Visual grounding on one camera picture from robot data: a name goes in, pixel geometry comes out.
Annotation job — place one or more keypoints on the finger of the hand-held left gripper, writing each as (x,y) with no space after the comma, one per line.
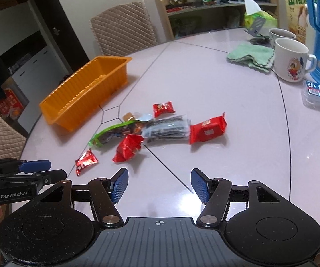
(53,175)
(34,166)

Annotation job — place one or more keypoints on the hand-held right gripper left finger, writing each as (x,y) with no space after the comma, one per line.
(120,185)

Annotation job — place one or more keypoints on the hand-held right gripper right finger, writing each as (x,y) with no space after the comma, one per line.
(200,185)

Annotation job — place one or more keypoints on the red foil snack packet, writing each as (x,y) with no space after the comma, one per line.
(126,148)

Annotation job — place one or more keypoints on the green snack packet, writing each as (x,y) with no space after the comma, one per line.
(107,137)

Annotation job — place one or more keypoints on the red square snack packet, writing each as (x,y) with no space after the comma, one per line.
(207,130)

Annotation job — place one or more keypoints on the clear dark snack packet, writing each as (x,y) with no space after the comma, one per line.
(165,128)

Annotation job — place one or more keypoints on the gold brown candy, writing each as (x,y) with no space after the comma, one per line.
(128,116)

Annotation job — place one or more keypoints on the small red candy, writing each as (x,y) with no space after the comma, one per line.
(163,109)

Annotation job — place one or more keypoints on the orange plastic tray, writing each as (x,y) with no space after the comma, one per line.
(112,78)

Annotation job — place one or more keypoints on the small shiny red packet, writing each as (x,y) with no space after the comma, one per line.
(85,162)

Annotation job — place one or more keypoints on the red gift boxes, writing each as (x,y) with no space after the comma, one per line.
(9,103)

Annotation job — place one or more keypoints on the white cabinet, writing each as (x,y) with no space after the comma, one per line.
(37,69)

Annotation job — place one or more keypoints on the green cloth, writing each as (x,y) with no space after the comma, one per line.
(249,52)

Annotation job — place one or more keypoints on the dark wooden door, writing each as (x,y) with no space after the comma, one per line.
(62,19)

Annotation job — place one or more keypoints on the white cartoon mug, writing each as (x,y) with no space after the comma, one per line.
(285,61)

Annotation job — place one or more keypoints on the beige quilted chair back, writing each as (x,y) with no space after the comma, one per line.
(123,27)

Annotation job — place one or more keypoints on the plain white mug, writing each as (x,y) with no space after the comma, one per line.
(274,37)

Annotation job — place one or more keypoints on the wooden shelf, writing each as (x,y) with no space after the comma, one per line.
(162,19)

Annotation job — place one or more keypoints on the grey phone stand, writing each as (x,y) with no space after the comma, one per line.
(257,25)

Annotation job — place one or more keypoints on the green tissue pack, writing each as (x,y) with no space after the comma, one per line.
(268,21)

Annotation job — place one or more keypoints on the printed snack box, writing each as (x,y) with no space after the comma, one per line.
(293,5)

